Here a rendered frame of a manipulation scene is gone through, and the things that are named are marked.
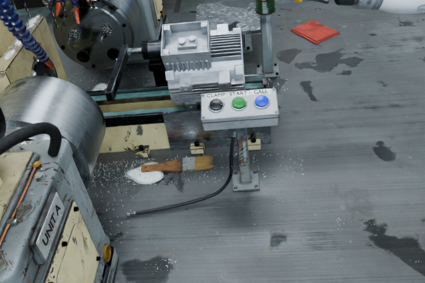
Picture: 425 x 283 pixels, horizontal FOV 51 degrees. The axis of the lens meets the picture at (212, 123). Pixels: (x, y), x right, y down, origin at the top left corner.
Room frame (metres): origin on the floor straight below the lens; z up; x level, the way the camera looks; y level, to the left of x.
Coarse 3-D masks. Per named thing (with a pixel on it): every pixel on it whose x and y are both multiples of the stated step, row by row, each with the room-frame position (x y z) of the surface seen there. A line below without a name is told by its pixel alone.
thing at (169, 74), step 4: (236, 28) 1.07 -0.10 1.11; (240, 28) 1.07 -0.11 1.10; (236, 32) 1.07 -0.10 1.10; (240, 32) 1.07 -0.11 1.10; (236, 64) 0.98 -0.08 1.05; (240, 64) 0.97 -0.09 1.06; (236, 68) 0.96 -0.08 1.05; (240, 68) 0.96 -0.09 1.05; (168, 72) 0.98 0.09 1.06; (172, 72) 0.98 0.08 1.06; (236, 72) 0.96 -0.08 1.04; (240, 72) 0.95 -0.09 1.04; (168, 76) 0.98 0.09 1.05; (172, 76) 0.97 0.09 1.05; (168, 80) 0.97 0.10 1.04; (176, 104) 1.02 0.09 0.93; (180, 104) 1.02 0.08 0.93
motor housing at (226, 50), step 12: (216, 36) 1.05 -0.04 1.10; (228, 36) 1.04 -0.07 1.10; (240, 36) 1.05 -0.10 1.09; (216, 48) 1.01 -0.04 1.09; (228, 48) 1.01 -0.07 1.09; (240, 48) 0.99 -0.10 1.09; (216, 60) 0.99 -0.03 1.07; (228, 60) 0.99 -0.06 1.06; (240, 60) 0.98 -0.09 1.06; (180, 72) 0.99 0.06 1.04; (192, 72) 0.99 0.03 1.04; (204, 72) 0.98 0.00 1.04; (216, 72) 0.98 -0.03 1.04; (168, 84) 0.99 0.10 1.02; (192, 84) 0.96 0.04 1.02; (204, 84) 0.96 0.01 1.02; (216, 84) 0.96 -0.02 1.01; (240, 84) 0.96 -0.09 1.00; (180, 96) 0.97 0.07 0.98; (192, 96) 0.98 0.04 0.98
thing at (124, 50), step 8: (128, 48) 1.20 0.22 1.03; (120, 56) 1.15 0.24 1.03; (128, 56) 1.19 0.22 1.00; (120, 64) 1.10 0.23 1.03; (112, 72) 1.07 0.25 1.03; (120, 72) 1.08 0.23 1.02; (112, 80) 1.02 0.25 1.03; (120, 80) 1.06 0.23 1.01; (112, 88) 0.98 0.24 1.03; (112, 96) 0.97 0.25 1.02
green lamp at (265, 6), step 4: (256, 0) 1.31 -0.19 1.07; (268, 0) 1.29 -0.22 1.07; (272, 0) 1.30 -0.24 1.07; (256, 4) 1.32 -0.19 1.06; (260, 4) 1.30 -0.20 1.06; (264, 4) 1.29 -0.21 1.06; (268, 4) 1.29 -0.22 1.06; (272, 4) 1.30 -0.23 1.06; (256, 8) 1.32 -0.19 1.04; (260, 8) 1.30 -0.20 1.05; (264, 8) 1.29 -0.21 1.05; (268, 8) 1.29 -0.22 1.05; (272, 8) 1.30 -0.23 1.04; (260, 12) 1.30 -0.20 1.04; (264, 12) 1.29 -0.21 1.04; (268, 12) 1.29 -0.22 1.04
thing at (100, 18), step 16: (80, 0) 1.29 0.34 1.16; (96, 0) 1.28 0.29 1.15; (112, 0) 1.31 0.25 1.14; (128, 0) 1.38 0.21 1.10; (64, 16) 1.29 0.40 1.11; (80, 16) 1.29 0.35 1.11; (96, 16) 1.28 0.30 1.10; (112, 16) 1.28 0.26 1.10; (128, 16) 1.30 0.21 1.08; (64, 32) 1.29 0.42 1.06; (80, 32) 1.28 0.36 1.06; (96, 32) 1.28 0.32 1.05; (112, 32) 1.27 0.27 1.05; (128, 32) 1.28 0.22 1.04; (64, 48) 1.29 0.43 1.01; (80, 48) 1.29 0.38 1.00; (96, 48) 1.28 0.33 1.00; (112, 48) 1.27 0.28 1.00; (80, 64) 1.30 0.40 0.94; (96, 64) 1.29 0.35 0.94; (112, 64) 1.28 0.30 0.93
